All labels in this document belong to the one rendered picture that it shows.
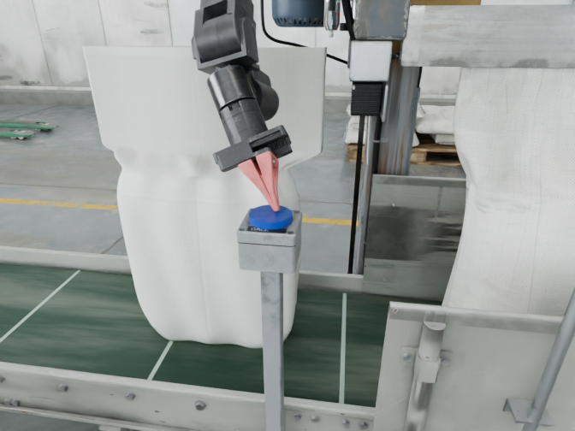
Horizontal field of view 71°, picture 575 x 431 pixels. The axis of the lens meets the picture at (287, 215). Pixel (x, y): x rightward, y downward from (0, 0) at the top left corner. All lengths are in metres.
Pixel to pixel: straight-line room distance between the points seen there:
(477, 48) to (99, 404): 1.04
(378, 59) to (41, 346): 0.99
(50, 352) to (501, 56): 1.14
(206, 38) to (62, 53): 6.57
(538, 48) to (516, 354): 0.49
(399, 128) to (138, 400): 0.91
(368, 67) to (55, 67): 6.81
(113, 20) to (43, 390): 5.93
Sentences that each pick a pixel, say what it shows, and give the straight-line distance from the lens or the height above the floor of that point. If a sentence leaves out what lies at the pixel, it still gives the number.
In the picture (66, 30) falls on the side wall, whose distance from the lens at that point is 7.06.
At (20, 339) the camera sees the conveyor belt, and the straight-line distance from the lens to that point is 1.24.
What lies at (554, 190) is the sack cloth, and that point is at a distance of 0.83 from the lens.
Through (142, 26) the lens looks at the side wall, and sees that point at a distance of 6.46.
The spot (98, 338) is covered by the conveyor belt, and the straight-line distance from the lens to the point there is 1.15.
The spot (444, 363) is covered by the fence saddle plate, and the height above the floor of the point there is 0.64.
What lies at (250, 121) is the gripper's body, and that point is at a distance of 0.55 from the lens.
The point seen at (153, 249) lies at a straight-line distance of 0.92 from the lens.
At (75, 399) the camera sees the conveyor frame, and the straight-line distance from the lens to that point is 1.09.
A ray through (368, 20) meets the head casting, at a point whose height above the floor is 1.09.
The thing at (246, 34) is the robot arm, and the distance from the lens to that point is 0.59.
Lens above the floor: 1.08
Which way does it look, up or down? 25 degrees down
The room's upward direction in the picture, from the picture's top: straight up
